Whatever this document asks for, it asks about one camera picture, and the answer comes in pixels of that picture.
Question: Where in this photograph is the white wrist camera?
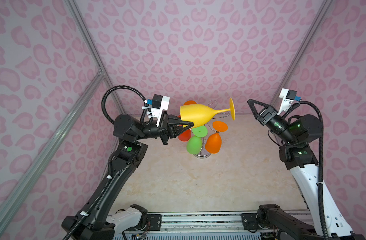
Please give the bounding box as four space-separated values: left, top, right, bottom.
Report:
142 94 170 127
277 88 301 115

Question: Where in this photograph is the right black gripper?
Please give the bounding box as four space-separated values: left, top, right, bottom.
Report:
248 101 297 145

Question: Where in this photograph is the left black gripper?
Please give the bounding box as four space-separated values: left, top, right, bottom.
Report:
135 113 193 148

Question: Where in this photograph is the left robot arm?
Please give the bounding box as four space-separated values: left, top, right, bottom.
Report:
62 112 194 240

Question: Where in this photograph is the orange wine glass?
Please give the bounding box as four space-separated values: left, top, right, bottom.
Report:
184 101 197 106
205 121 228 154

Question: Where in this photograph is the red wine glass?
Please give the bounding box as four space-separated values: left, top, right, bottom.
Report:
178 129 192 142

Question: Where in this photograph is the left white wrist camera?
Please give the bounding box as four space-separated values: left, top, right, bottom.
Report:
142 94 170 127

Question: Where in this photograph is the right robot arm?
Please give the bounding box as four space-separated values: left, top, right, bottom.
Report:
248 99 365 240

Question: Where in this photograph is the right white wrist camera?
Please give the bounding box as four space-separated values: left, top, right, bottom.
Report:
277 88 301 115

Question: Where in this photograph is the left black corrugated cable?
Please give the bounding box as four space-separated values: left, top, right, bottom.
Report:
100 85 149 125

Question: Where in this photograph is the green wine glass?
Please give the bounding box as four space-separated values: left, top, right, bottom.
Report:
186 126 208 155

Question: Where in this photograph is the yellow wine glass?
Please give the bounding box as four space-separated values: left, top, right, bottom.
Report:
180 98 236 128

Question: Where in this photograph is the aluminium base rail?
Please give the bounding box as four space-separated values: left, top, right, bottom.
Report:
107 211 315 240

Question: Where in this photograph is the chrome wine glass rack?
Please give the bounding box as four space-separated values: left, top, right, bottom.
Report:
194 99 218 159

